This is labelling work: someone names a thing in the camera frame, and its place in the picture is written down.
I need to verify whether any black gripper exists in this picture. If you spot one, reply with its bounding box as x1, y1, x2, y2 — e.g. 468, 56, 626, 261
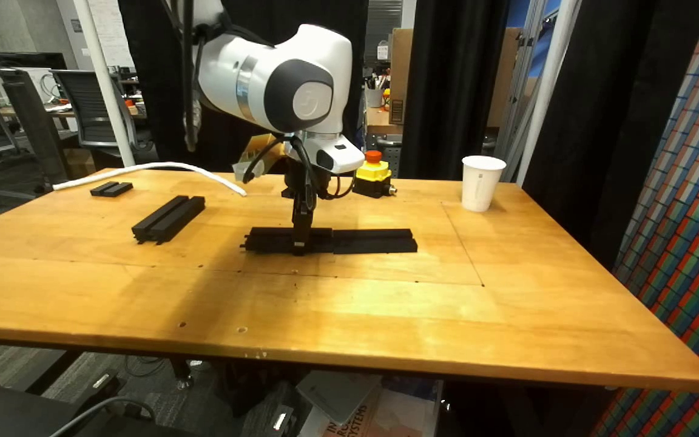
286, 134, 364, 251

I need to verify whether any long black rail block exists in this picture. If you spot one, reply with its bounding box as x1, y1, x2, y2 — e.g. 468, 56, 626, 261
133, 194, 204, 243

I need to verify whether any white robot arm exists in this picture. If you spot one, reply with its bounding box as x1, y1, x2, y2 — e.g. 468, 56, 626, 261
193, 4, 364, 254

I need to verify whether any yellow emergency stop button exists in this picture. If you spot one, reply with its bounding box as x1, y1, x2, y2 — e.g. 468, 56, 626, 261
352, 151, 392, 197

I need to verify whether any white paper cup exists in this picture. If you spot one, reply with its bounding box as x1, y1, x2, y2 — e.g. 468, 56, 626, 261
462, 154, 508, 210

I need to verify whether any small black block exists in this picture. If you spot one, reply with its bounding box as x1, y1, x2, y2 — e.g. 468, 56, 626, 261
90, 182, 133, 197

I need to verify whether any white cable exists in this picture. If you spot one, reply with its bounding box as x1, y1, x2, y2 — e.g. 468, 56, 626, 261
52, 160, 251, 199

